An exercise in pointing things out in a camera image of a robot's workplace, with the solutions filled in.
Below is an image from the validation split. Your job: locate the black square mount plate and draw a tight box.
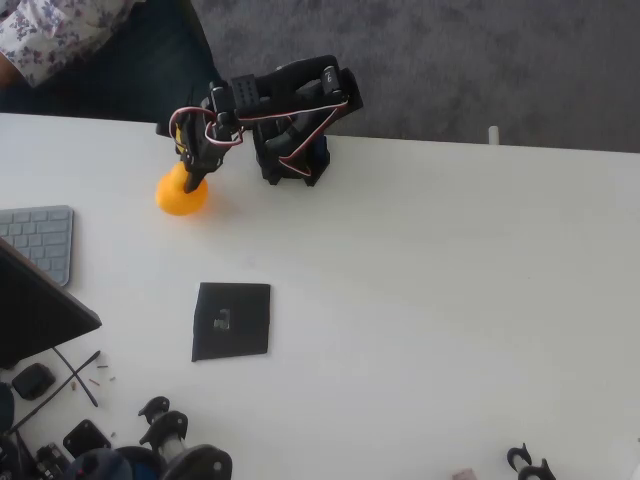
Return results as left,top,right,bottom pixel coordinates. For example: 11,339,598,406
62,418,112,459

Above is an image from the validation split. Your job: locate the black cardboard square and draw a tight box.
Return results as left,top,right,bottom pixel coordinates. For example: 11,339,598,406
191,282,272,364

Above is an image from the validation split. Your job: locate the black circuit module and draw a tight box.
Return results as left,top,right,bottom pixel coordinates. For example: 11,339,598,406
34,442,70,480

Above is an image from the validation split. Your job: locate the white floral shirt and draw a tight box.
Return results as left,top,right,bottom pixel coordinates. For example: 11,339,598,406
0,0,139,90

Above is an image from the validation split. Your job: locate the person's bare forearm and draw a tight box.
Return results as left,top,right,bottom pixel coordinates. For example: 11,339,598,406
0,52,24,90

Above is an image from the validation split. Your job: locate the dark blue round cap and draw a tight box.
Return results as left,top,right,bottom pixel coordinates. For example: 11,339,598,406
64,448,134,480

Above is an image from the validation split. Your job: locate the yellow rubber duck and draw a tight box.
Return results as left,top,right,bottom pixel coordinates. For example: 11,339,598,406
155,160,210,217

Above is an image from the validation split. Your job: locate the small black pouch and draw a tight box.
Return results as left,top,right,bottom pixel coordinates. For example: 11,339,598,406
11,363,56,401

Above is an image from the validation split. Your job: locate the person in floral shirt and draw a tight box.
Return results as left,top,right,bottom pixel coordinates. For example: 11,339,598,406
0,0,224,126

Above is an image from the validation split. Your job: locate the grey keyboard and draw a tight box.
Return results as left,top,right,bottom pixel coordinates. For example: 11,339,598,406
0,204,75,287

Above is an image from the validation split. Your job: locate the black hooked clamp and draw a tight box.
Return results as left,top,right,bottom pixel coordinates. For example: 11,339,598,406
506,442,557,480

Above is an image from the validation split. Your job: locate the black zip tie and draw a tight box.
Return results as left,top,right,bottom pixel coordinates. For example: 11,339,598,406
9,350,102,434

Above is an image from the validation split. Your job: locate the blue stand on black disc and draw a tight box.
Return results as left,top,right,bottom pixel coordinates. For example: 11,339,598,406
117,446,167,480

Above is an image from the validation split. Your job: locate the dark round object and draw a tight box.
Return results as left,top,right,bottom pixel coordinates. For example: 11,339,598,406
0,382,16,435

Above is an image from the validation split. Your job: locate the red white servo cable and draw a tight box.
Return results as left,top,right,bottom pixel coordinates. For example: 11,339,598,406
169,106,246,149
234,97,351,179

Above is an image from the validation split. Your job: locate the black laptop screen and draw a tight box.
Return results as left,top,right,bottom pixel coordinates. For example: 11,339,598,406
0,238,103,371

